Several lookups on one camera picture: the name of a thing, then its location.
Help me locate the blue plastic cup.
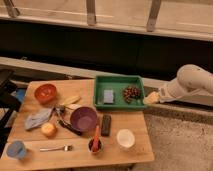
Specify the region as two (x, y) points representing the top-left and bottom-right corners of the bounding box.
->
(6, 140), (27, 159)

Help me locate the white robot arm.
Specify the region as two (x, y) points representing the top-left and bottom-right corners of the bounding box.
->
(143, 64), (213, 104)

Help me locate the green plastic tray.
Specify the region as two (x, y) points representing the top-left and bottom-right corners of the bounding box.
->
(93, 76), (146, 110)

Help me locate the grey blue sponge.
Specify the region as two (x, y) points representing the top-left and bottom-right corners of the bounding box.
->
(103, 90), (114, 104)

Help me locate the white plastic cup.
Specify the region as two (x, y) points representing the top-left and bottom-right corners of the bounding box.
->
(116, 129), (135, 149)

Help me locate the black remote control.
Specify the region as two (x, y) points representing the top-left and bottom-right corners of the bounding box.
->
(101, 115), (111, 136)

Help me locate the dark cup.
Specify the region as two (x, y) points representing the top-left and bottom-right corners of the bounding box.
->
(88, 139), (103, 155)

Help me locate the red orange utensil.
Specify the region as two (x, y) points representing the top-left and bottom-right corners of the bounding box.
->
(92, 125), (99, 152)

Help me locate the purple bowl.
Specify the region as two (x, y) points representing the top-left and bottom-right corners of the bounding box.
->
(70, 107), (97, 132)

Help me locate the yellow banana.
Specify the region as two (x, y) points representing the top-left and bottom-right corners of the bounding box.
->
(60, 95), (81, 106)

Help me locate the metal fork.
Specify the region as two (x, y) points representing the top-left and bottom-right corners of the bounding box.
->
(40, 145), (73, 152)

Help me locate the wooden table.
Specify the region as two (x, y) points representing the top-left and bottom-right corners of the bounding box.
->
(0, 81), (154, 171)

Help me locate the red bowl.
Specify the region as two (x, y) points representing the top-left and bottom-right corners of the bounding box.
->
(34, 84), (57, 104)

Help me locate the orange apple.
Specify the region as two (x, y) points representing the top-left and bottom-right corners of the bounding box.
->
(41, 122), (57, 137)

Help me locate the grey blue cloth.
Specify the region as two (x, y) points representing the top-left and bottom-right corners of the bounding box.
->
(24, 108), (52, 131)

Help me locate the black chair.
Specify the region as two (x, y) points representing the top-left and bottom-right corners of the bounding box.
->
(0, 69), (21, 156)

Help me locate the black handled tool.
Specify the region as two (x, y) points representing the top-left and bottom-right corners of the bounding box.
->
(54, 106), (82, 136)

